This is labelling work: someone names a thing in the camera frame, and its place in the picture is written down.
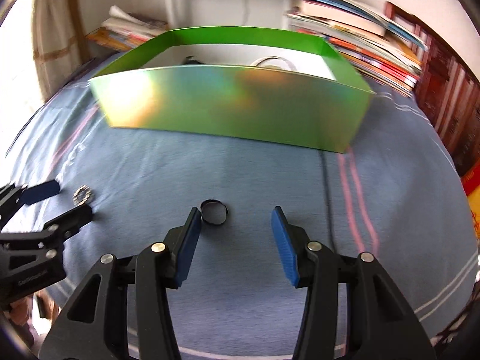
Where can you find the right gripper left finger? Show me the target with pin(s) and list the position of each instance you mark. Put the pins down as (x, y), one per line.
(93, 323)

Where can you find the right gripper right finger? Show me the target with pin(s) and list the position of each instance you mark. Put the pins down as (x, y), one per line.
(380, 323)

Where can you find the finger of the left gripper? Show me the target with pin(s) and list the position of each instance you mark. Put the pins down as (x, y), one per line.
(40, 192)
(69, 223)

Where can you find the person's left hand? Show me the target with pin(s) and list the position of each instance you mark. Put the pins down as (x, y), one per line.
(34, 316)

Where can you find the blue striped bed sheet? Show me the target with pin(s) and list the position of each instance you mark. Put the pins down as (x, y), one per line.
(394, 193)

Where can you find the beige curtain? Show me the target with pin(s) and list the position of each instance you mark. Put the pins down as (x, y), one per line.
(58, 43)

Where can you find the red yellow carton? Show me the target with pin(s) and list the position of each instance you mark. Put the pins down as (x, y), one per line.
(471, 184)

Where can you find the left stack of books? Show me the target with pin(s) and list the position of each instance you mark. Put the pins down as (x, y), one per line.
(123, 31)

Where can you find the stack of books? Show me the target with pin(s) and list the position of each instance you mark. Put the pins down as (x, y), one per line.
(375, 45)
(123, 31)

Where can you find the dark wooden headboard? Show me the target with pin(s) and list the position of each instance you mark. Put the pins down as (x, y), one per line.
(447, 92)

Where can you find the pale jade bangle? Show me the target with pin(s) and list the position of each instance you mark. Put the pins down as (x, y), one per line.
(274, 62)

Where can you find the green cardboard box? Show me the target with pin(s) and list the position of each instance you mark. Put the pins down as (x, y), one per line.
(199, 80)

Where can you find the right stack of books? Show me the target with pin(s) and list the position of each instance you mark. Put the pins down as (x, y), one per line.
(375, 45)

